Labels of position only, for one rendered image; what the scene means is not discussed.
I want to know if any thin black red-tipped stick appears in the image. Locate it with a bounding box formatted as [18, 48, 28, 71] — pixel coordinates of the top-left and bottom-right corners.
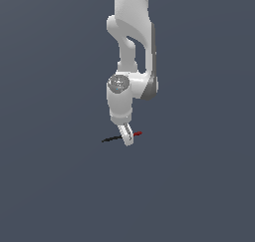
[101, 130, 143, 143]

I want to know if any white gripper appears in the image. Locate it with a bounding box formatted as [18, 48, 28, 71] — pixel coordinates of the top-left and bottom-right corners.
[106, 86, 135, 147]

